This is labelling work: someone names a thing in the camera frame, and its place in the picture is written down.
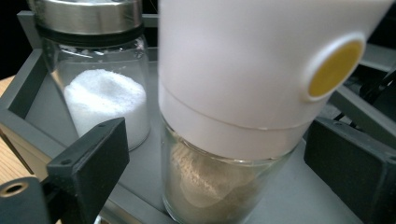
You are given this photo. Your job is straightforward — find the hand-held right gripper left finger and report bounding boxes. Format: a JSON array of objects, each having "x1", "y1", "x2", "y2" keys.
[{"x1": 46, "y1": 117, "x2": 131, "y2": 224}]

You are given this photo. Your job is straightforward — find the glass jar with white lid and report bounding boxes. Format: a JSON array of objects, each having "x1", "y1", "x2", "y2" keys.
[{"x1": 157, "y1": 0, "x2": 395, "y2": 224}]

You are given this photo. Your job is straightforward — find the glass jar with steel lid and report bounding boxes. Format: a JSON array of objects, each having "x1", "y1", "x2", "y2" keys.
[{"x1": 27, "y1": 0, "x2": 152, "y2": 152}]

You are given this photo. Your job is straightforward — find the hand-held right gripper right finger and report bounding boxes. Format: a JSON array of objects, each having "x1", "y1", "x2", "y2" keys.
[{"x1": 304, "y1": 118, "x2": 396, "y2": 224}]

